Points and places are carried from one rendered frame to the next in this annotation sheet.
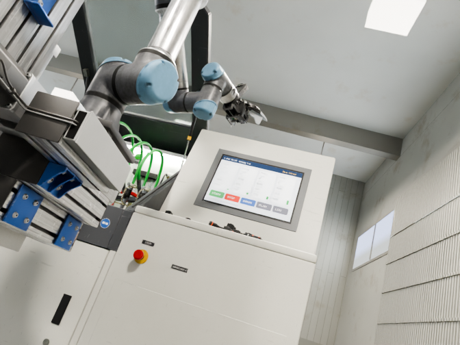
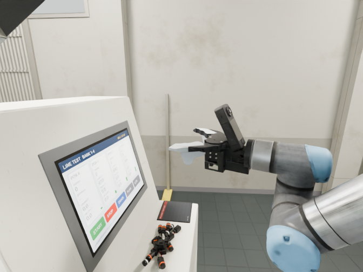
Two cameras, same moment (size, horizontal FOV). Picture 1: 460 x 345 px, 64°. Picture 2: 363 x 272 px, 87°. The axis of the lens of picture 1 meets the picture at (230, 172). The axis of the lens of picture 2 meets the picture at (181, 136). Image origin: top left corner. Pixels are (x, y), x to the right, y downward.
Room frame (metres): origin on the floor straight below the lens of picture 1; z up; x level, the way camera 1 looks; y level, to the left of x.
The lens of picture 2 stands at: (1.42, 0.52, 1.60)
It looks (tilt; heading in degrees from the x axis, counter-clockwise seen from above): 15 degrees down; 265
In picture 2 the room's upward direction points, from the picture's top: straight up
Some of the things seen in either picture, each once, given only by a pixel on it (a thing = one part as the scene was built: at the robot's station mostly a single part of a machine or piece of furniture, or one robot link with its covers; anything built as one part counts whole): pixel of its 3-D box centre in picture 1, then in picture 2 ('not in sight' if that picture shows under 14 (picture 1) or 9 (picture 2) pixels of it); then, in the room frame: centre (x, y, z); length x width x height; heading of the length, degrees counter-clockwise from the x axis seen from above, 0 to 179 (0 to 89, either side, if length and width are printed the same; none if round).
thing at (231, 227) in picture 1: (236, 232); (163, 240); (1.43, -0.10, 1.01); 0.23 x 0.11 x 0.06; 76
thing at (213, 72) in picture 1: (216, 79); (298, 162); (1.12, 0.15, 1.43); 0.11 x 0.08 x 0.09; 146
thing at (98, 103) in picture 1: (97, 117); not in sight; (0.98, 0.41, 1.09); 0.15 x 0.15 x 0.10
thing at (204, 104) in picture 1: (203, 102); (291, 204); (1.13, 0.17, 1.34); 0.11 x 0.08 x 0.11; 56
